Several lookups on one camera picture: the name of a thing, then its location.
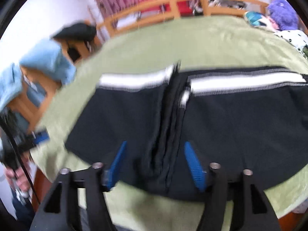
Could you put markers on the light blue fleece garment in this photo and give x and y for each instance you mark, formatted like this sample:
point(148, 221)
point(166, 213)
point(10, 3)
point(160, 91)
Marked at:
point(47, 57)

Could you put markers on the red storage box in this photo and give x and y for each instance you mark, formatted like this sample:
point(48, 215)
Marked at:
point(184, 8)

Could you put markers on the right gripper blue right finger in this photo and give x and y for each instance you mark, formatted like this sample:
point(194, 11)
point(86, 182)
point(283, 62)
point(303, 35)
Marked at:
point(197, 172)

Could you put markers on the black pants with white stripes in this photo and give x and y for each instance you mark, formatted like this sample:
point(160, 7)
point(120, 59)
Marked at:
point(240, 118)

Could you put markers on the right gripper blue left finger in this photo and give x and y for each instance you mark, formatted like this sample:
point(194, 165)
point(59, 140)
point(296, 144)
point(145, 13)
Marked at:
point(112, 171)

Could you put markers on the white polka dot pillow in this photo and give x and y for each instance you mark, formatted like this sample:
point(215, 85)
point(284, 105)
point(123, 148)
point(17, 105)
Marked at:
point(297, 38)

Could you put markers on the green fuzzy bed blanket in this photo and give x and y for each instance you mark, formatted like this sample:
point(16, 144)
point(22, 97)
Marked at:
point(200, 42)

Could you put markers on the person's left hand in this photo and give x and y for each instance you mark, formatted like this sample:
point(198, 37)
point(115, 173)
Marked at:
point(17, 178)

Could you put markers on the teal patterned cushion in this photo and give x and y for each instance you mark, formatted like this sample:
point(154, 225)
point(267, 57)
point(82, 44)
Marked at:
point(256, 19)

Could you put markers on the wooden bed frame rail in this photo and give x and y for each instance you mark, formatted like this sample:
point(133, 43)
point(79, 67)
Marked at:
point(32, 113)

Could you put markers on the purple plush toy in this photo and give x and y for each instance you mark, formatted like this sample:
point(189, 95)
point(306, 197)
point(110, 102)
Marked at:
point(283, 15)

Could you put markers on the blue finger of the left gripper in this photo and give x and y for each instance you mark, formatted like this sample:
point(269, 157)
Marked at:
point(40, 136)

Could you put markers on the black garment on headboard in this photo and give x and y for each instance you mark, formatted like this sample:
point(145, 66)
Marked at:
point(78, 32)

